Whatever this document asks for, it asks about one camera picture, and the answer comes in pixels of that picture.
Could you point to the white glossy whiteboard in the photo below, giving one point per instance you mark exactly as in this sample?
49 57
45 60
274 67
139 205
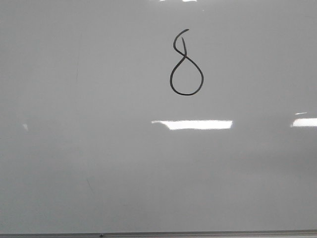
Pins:
158 115

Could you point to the grey aluminium whiteboard frame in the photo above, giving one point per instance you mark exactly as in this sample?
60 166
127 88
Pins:
215 234

